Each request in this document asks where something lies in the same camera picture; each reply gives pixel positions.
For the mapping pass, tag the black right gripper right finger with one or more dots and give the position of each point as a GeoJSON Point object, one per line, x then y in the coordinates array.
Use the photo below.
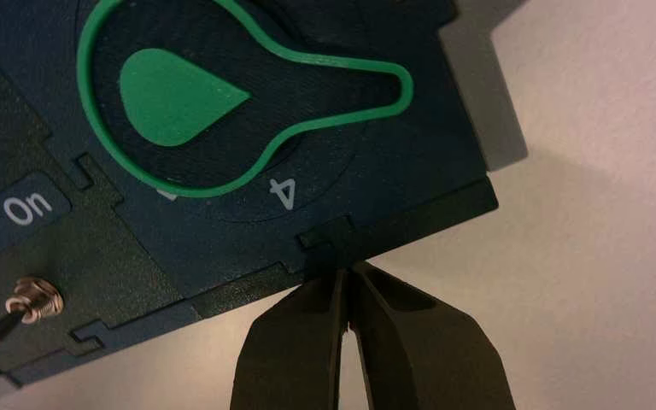
{"type": "Point", "coordinates": [424, 362]}

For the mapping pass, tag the dark teal grey control box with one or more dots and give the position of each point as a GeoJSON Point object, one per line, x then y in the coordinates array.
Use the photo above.
{"type": "Point", "coordinates": [135, 243]}

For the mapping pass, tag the metal toggle switch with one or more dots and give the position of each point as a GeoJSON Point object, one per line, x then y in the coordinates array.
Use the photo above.
{"type": "Point", "coordinates": [28, 303]}

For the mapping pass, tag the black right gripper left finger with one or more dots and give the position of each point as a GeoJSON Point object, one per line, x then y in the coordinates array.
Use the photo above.
{"type": "Point", "coordinates": [294, 351]}

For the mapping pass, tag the green rotary pointer knob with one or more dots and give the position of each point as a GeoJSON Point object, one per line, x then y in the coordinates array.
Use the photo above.
{"type": "Point", "coordinates": [169, 96]}

